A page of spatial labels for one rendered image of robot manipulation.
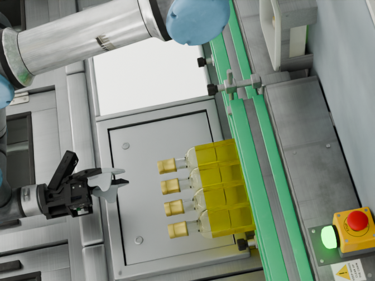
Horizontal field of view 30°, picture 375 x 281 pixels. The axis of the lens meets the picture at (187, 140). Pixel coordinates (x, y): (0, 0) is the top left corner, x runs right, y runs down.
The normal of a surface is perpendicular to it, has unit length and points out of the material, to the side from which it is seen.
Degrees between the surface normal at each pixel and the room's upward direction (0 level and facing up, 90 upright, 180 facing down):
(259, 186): 90
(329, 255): 90
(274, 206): 90
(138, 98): 90
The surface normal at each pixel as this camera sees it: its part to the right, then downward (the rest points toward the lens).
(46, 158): -0.10, -0.51
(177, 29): 0.26, 0.74
